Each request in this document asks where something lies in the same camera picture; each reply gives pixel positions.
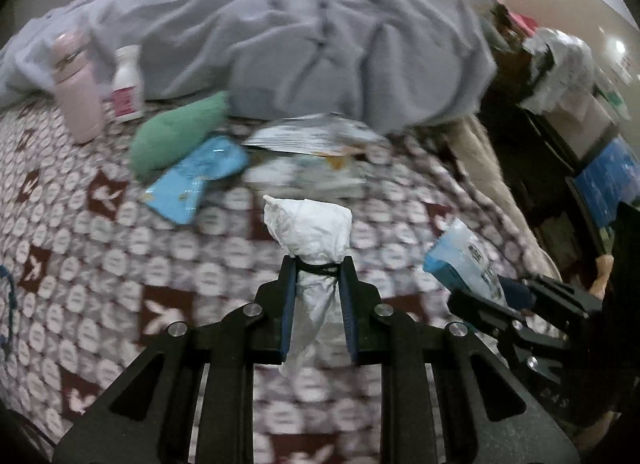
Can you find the blue tissue multipack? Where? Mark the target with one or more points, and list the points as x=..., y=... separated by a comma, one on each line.
x=610, y=178

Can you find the silver foil packet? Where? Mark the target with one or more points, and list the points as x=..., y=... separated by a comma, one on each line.
x=310, y=136

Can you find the lavender quilt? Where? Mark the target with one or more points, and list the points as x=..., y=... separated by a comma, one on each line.
x=325, y=43

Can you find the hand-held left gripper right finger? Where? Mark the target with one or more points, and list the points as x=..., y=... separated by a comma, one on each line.
x=348, y=309

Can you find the cream woven blanket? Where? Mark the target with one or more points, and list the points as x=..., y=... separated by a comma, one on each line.
x=485, y=168

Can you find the blue snack packet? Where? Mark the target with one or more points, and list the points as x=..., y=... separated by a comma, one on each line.
x=200, y=173

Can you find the light blue white packet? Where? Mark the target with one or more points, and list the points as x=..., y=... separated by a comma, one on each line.
x=457, y=259

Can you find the white tissue bundle black tie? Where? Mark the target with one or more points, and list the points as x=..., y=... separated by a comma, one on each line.
x=310, y=229

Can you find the pink insulated bottle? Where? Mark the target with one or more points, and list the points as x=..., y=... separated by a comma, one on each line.
x=77, y=93

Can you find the white pill bottle pink label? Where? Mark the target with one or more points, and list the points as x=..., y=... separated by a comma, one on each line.
x=127, y=78

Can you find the green knit cloth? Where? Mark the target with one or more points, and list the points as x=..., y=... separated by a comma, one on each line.
x=170, y=136

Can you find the white printed plastic bag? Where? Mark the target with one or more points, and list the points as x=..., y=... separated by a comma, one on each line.
x=565, y=73

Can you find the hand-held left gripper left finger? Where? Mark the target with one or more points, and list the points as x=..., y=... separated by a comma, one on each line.
x=286, y=304

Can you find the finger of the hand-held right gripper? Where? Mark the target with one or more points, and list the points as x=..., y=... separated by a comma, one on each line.
x=555, y=294
x=480, y=311

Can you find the grey maroon patterned blanket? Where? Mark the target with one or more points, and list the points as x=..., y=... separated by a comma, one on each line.
x=150, y=264

